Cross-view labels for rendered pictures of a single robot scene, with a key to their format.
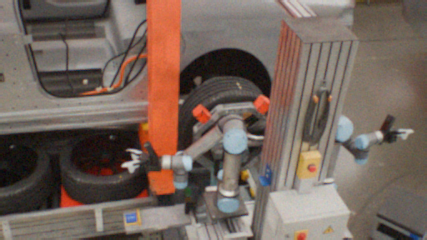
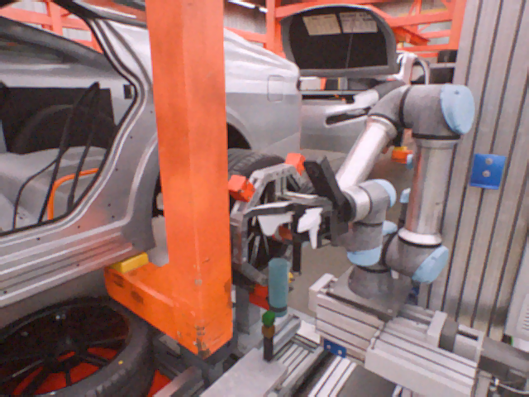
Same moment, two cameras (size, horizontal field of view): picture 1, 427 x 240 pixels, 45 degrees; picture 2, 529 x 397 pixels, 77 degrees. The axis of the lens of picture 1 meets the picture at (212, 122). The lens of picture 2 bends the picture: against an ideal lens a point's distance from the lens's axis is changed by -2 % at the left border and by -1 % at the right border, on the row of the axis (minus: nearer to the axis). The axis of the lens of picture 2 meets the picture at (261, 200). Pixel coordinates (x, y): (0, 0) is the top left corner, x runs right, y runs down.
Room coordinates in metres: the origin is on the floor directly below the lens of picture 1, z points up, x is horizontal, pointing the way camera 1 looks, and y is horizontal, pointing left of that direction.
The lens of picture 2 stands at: (1.61, 0.76, 1.44)
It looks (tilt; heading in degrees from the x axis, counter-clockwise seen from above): 18 degrees down; 325
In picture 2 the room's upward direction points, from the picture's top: straight up
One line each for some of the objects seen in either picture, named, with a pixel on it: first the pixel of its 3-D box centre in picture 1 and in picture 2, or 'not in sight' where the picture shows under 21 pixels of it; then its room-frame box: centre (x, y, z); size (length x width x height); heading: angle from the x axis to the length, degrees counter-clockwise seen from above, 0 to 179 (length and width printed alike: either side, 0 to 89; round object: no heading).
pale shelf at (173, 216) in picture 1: (157, 218); (234, 395); (2.40, 0.32, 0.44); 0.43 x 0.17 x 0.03; 107
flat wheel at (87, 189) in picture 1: (106, 165); (68, 365); (2.95, 0.77, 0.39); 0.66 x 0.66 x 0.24
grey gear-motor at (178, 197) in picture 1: (181, 184); (198, 337); (2.95, 0.20, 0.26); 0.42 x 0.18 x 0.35; 17
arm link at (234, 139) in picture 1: (231, 168); (426, 188); (2.07, -0.12, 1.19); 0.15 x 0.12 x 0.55; 3
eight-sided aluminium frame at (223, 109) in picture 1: (232, 139); (274, 224); (2.78, -0.14, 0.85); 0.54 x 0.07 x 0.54; 107
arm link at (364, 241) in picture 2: (180, 175); (359, 236); (2.07, 0.15, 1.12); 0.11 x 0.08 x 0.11; 3
